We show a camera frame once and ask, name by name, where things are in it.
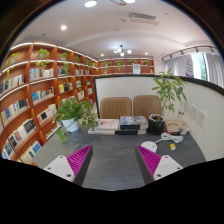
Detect white and purple hanging banner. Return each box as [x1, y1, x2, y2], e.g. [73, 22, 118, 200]
[184, 54, 195, 78]

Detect white book with pink cover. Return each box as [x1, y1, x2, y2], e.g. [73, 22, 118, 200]
[94, 118, 120, 132]

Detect white power strip cable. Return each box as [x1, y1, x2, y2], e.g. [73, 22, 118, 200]
[153, 132, 184, 145]

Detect black ceiling track light rail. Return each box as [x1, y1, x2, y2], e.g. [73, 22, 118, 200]
[161, 45, 218, 62]

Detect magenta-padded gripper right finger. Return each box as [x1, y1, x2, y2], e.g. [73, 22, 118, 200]
[134, 144, 184, 185]

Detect thin white book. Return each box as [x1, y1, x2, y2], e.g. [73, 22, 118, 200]
[87, 128, 116, 136]

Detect ceiling chandelier with round lamps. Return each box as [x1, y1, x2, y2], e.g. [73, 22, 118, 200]
[83, 0, 136, 8]
[113, 44, 133, 58]

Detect recessed ceiling lights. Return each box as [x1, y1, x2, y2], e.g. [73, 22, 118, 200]
[60, 24, 149, 56]

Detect orange wooden bookshelf unit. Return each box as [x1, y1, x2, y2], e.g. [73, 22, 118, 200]
[0, 41, 156, 164]

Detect leafy plant in white pot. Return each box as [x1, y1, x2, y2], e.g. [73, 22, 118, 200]
[52, 96, 99, 144]

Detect ceiling air vent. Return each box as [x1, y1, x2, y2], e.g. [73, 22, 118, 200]
[128, 12, 158, 26]

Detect white poster on shelf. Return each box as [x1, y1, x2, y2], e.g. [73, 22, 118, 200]
[132, 63, 142, 75]

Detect tan upholstered chair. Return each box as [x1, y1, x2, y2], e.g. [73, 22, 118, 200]
[133, 94, 163, 118]
[99, 96, 133, 120]

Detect beige and red book stack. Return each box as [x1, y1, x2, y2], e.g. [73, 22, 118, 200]
[164, 119, 192, 136]

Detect clear acrylic sign stand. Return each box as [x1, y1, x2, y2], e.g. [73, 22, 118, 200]
[177, 101, 190, 123]

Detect round white power strip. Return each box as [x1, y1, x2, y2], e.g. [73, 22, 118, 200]
[139, 140, 158, 154]

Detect grey curtain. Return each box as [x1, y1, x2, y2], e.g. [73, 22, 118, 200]
[203, 52, 224, 88]
[164, 56, 186, 77]

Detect white wall outlet plate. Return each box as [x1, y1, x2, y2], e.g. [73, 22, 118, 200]
[197, 109, 208, 128]
[189, 104, 200, 120]

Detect small tree in black pot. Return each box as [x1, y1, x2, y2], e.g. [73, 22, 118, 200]
[147, 69, 188, 136]

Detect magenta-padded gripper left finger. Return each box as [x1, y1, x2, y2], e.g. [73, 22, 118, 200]
[43, 144, 94, 187]

